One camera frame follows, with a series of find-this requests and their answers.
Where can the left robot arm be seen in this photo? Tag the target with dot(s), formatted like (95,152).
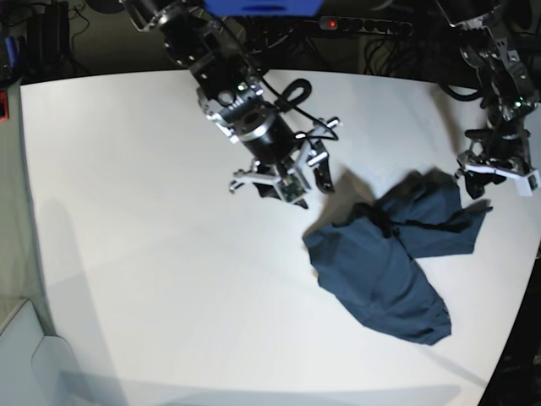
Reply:
(508,93)

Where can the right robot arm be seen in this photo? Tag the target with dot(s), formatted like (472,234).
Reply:
(233,93)

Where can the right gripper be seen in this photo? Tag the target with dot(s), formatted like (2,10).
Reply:
(276,159)

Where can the grey bin at left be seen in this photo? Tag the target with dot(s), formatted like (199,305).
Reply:
(33,365)

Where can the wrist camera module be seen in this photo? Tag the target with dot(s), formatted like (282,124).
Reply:
(294,191)
(528,184)

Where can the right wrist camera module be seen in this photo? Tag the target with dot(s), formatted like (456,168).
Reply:
(294,191)

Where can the black power strip red switch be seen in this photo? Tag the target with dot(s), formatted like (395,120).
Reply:
(382,27)

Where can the red object at left edge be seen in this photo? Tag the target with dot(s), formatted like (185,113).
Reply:
(4,111)

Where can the dark blue t-shirt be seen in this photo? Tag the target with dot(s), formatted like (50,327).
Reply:
(369,260)

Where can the blue box at top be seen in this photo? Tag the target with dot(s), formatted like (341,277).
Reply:
(287,8)

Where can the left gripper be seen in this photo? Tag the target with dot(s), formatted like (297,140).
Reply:
(500,155)

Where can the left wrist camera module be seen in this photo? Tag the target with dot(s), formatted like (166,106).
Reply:
(528,184)

